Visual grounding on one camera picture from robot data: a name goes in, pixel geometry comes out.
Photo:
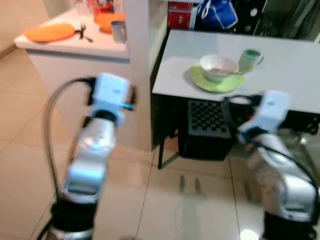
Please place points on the orange plate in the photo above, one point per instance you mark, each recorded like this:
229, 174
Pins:
50, 32

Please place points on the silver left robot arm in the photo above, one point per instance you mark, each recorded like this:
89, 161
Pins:
90, 150

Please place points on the white kitchen counter cabinet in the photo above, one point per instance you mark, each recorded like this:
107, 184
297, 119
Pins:
75, 70

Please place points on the grey mug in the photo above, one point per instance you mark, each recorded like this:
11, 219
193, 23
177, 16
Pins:
119, 32

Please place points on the orange bowl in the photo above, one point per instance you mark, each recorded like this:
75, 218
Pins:
105, 21

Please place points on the green plate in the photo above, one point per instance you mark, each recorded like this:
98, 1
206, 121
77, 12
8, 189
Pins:
215, 86

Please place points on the metal fork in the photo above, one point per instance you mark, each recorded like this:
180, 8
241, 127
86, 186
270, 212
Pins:
83, 31

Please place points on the black checkered box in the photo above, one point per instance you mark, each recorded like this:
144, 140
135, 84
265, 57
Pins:
205, 145

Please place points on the white bowl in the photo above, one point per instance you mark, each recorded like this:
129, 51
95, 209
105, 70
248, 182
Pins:
217, 65

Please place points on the red box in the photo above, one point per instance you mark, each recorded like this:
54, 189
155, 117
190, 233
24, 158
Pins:
180, 17

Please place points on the blue bag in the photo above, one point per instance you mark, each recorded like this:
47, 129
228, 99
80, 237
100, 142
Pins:
220, 15

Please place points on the pale green mug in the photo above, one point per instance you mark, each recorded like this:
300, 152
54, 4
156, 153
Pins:
247, 60

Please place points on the black appliance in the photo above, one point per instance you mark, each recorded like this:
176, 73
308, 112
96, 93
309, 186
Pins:
260, 20

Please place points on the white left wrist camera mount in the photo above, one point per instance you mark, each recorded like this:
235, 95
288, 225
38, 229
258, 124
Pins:
111, 92

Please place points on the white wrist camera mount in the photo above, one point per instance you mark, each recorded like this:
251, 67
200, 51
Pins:
270, 112
111, 92

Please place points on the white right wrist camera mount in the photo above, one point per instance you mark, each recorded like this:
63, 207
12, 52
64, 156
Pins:
270, 112

